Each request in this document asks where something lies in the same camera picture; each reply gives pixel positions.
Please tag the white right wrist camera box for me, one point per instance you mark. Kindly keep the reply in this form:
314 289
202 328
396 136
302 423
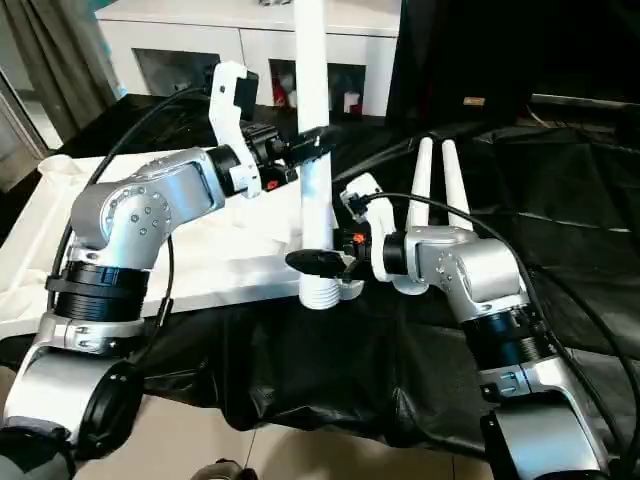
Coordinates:
365 210

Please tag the white plastic table leg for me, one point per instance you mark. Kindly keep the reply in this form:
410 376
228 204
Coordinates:
455 185
420 185
315 130

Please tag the white plastic table top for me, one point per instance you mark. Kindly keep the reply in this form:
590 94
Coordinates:
200 250

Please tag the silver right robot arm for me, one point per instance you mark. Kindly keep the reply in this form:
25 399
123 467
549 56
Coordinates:
490 290

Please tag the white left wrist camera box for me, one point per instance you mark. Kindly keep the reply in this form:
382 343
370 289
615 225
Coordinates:
232 110

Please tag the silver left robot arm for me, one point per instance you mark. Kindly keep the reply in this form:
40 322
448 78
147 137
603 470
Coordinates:
120 240

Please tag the small white cup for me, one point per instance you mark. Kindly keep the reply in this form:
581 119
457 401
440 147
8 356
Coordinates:
351 102

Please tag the white sideboard cabinet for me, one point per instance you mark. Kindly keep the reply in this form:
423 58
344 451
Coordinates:
250 30

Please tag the beige curtain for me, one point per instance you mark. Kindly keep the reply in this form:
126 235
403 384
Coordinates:
55 70

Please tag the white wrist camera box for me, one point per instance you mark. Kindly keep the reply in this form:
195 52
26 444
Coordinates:
232 110
365 210

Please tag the black plastic mat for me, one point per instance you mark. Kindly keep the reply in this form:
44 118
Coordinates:
570 200

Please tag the small yellow tag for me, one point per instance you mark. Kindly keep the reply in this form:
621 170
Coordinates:
474 101

